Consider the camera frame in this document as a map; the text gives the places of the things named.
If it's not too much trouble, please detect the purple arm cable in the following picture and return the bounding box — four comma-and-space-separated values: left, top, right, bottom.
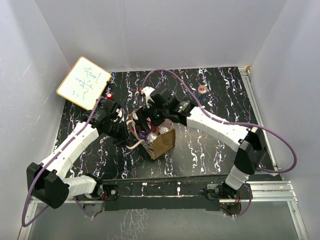
144, 69, 298, 221
21, 96, 107, 228

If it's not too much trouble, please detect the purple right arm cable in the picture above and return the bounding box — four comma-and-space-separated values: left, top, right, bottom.
144, 69, 298, 221

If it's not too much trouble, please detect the small white whiteboard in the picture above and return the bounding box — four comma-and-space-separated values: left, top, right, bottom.
56, 56, 112, 110

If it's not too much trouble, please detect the red-tab soda can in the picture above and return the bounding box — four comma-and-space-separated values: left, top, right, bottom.
197, 85, 208, 95

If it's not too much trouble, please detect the aluminium frame profile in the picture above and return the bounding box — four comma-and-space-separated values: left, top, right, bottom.
18, 181, 311, 240

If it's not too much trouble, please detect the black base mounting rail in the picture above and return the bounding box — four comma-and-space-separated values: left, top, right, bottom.
82, 172, 253, 213

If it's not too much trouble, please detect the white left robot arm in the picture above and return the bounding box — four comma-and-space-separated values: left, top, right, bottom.
26, 99, 130, 209

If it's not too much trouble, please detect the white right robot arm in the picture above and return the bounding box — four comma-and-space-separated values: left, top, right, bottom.
136, 87, 268, 199

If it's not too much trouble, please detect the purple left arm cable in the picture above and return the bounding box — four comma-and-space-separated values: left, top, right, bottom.
21, 96, 107, 228

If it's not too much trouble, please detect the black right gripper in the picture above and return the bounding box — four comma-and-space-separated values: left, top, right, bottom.
136, 101, 169, 133

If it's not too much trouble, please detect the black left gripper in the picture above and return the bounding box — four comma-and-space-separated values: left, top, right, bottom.
103, 119, 134, 149

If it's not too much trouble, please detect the red soda can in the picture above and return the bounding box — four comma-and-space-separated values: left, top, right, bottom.
146, 132, 158, 143

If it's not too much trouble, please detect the purple fanta can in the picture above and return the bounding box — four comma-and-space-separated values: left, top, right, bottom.
138, 129, 150, 139

